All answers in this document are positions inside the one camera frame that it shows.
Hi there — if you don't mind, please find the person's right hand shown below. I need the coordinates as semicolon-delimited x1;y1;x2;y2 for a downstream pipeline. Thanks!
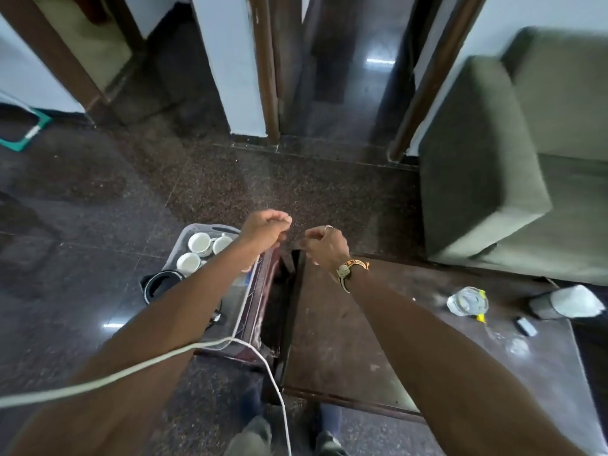
298;225;352;275

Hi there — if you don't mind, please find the person's left hand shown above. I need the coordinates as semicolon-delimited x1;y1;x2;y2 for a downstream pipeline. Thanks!
237;209;293;255

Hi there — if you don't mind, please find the person's right forearm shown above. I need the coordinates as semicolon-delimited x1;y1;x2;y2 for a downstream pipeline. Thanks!
343;269;589;456

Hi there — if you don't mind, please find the person's left forearm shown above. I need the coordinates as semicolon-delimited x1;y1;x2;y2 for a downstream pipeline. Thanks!
0;241;260;456

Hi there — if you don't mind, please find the gold wristwatch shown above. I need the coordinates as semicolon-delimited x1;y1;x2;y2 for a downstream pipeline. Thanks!
334;258;371;294

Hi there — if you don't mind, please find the clear plastic storage bin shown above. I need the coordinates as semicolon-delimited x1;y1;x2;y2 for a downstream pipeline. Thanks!
161;223;267;351

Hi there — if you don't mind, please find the black round pot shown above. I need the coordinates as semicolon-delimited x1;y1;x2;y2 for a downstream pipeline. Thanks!
140;269;186;305

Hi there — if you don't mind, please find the green fabric sofa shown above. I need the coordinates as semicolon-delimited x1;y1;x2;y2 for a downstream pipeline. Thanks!
418;27;608;287

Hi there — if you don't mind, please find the person's right shoe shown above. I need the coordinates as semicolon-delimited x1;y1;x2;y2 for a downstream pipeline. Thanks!
313;430;348;456

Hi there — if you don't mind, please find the person's shoe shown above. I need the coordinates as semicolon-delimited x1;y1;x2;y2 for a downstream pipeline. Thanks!
313;430;348;456
223;415;275;456

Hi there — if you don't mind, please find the person's left shoe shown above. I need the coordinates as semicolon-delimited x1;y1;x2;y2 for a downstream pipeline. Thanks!
223;415;275;456

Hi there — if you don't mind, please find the white crumpled paper bag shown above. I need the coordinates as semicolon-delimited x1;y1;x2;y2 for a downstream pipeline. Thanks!
528;284;607;321

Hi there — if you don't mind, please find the brown wooden door frame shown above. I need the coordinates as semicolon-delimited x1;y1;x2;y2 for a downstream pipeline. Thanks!
246;0;282;144
386;0;490;163
0;0;111;111

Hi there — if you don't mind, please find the white cable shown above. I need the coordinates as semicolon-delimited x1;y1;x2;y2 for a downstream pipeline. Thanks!
0;336;293;456

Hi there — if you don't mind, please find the teal plastic frame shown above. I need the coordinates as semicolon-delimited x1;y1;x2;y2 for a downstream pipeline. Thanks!
0;91;53;153

